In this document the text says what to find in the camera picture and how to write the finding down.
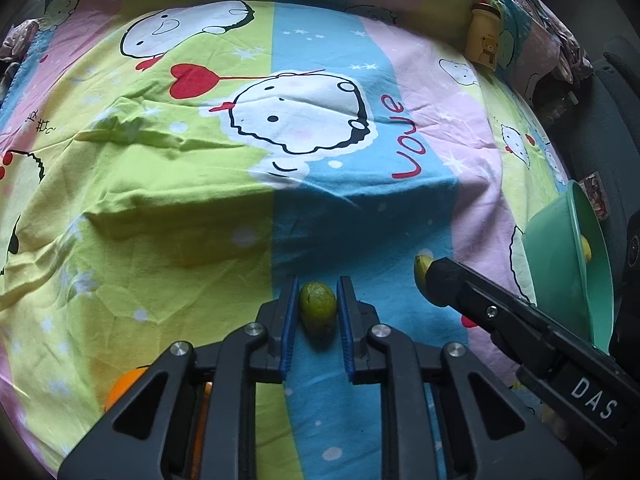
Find orange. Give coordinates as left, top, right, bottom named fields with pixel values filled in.
left=104, top=366, right=216, bottom=480

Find dark green sofa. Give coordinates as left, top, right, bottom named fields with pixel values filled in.
left=525, top=35, right=640, bottom=241

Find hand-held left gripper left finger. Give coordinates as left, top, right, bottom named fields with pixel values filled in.
left=57, top=275, right=301, bottom=480

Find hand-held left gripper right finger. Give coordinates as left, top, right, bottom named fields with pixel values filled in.
left=336, top=275, right=583, bottom=480

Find yellow bear print bottle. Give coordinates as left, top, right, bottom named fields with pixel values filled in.
left=465, top=2, right=502, bottom=72

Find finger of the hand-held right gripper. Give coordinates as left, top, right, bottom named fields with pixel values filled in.
left=429, top=257, right=551, bottom=356

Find cartoon print bed sheet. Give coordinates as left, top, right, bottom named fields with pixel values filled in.
left=0, top=0, right=576, bottom=480

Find green plastic bowl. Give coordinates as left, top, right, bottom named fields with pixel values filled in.
left=521, top=180, right=615, bottom=353

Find pink crumpled cloth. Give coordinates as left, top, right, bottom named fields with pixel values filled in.
left=0, top=19, right=41, bottom=61

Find small green fruit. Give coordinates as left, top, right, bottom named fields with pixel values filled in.
left=299, top=281, right=337, bottom=338
left=413, top=254, right=442, bottom=307

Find pink patterned cloth pile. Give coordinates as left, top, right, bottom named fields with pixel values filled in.
left=487, top=0, right=593, bottom=86

